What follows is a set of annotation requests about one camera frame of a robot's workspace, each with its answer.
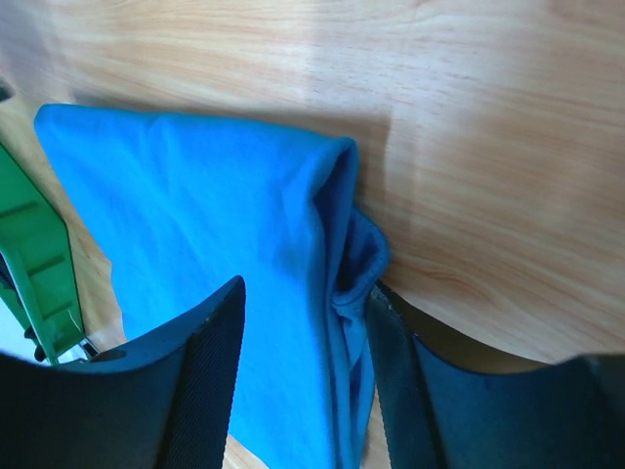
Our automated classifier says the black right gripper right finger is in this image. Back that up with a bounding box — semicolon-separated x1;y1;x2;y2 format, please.
365;283;624;468

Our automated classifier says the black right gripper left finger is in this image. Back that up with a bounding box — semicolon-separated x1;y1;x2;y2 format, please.
1;277;245;468

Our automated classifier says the blue t shirt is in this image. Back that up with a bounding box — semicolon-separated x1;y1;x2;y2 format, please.
34;104;390;468

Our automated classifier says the green plastic tray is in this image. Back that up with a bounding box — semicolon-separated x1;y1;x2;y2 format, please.
1;149;86;365

